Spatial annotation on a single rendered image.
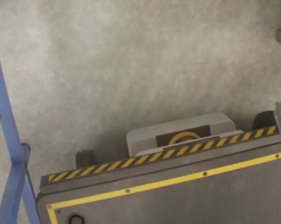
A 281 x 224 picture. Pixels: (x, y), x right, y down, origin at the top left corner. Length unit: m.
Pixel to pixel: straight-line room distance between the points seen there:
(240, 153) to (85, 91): 0.44
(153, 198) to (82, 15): 0.48
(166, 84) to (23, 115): 0.38
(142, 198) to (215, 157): 0.17
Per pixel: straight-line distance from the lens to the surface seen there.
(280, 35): 1.22
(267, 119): 1.20
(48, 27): 1.17
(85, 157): 1.13
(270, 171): 1.01
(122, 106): 1.22
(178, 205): 0.98
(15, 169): 1.10
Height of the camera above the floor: 1.17
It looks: 72 degrees down
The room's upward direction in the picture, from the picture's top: 154 degrees clockwise
